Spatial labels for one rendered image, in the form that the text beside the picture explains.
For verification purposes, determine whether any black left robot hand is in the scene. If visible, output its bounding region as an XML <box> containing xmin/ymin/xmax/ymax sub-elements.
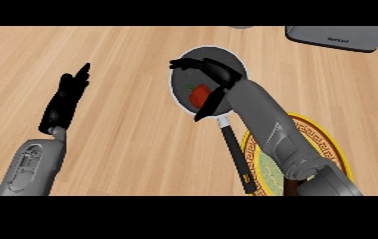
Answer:
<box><xmin>37</xmin><ymin>62</ymin><xmax>93</xmax><ymax>136</ymax></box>

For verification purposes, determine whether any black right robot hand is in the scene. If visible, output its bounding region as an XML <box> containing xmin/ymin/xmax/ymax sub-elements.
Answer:
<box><xmin>168</xmin><ymin>57</ymin><xmax>245</xmax><ymax>123</ymax></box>

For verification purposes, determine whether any dark grey frying pan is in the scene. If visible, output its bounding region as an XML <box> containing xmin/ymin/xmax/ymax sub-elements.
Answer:
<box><xmin>168</xmin><ymin>45</ymin><xmax>259</xmax><ymax>195</ymax></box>

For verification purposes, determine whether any red bell pepper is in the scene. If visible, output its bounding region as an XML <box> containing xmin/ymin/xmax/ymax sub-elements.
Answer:
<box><xmin>184</xmin><ymin>84</ymin><xmax>212</xmax><ymax>109</ymax></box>

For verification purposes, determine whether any yellow patterned plate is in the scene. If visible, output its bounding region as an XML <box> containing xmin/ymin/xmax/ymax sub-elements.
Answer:
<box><xmin>239</xmin><ymin>112</ymin><xmax>354</xmax><ymax>197</ymax></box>

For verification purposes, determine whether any grey flat appliance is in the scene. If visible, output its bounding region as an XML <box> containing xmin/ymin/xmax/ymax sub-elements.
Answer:
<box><xmin>283</xmin><ymin>25</ymin><xmax>378</xmax><ymax>54</ymax></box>

